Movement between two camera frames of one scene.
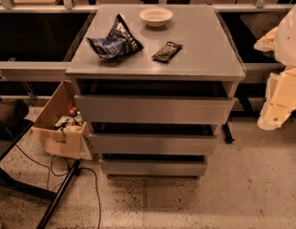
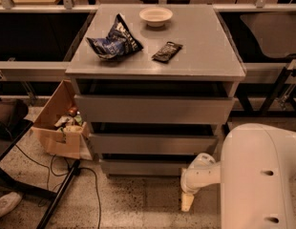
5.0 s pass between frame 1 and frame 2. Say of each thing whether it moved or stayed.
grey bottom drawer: stayed
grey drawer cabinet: stayed
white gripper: moved
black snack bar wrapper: stayed
